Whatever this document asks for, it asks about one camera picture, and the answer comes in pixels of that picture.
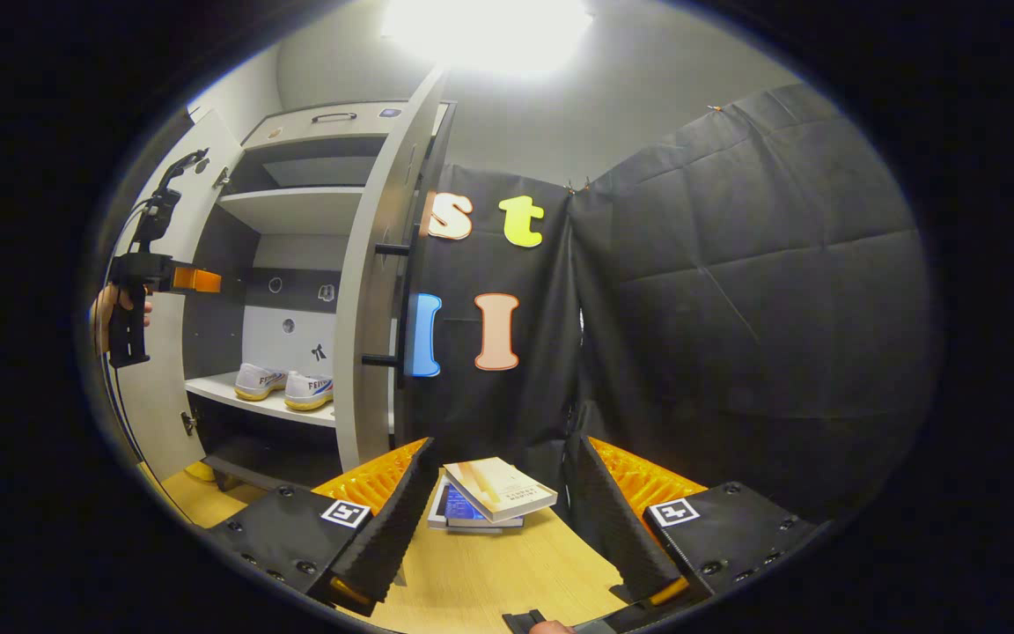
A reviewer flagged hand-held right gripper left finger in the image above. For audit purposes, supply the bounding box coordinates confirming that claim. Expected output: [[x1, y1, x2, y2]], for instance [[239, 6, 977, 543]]
[[208, 438, 440, 617]]

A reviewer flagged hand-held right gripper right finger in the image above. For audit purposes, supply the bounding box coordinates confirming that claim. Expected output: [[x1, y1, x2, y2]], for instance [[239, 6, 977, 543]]
[[564, 431, 825, 608]]

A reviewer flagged white cabinet door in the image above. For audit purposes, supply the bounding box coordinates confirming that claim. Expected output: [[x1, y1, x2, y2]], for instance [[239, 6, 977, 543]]
[[107, 107, 248, 481], [334, 69, 458, 472]]

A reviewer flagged white shoe cabinet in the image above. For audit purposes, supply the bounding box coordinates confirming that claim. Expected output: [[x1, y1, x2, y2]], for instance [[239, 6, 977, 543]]
[[181, 100, 455, 494]]

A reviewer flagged white shoe yellow sole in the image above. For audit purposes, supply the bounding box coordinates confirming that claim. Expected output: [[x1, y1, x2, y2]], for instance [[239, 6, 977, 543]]
[[234, 363, 290, 402], [283, 370, 334, 412]]

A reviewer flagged white cabinet shelf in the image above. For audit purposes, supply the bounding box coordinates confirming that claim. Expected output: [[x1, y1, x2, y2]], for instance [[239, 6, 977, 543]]
[[217, 185, 367, 236], [184, 370, 395, 432]]

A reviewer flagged blue book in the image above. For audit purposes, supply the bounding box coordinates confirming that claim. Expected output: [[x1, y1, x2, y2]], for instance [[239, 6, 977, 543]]
[[426, 475, 525, 534]]

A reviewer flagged beige book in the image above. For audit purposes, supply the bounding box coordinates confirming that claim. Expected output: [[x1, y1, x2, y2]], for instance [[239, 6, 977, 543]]
[[443, 456, 559, 523]]

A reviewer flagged black backdrop cloth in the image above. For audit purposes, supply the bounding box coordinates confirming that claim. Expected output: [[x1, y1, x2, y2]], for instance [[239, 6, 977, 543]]
[[401, 84, 930, 520]]

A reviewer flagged large ceiling light panel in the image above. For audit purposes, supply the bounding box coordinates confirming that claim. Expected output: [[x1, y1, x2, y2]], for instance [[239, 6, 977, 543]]
[[381, 0, 596, 76]]

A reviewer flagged black door handle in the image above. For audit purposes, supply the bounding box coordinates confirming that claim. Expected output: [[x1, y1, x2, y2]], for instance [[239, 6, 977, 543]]
[[362, 240, 420, 384]]

